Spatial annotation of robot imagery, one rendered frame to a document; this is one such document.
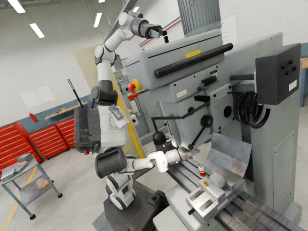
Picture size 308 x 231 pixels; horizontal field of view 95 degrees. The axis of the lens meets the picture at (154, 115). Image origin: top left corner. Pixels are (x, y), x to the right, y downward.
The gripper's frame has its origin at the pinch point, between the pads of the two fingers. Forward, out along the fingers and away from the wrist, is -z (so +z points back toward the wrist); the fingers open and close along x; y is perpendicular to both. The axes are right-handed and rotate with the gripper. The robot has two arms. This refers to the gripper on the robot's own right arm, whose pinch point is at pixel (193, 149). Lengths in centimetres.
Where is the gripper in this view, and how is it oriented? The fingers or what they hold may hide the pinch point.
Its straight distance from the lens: 100.2
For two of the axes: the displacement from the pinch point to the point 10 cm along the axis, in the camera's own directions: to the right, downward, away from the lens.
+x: -1.3, -3.2, 9.4
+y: 2.9, 8.9, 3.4
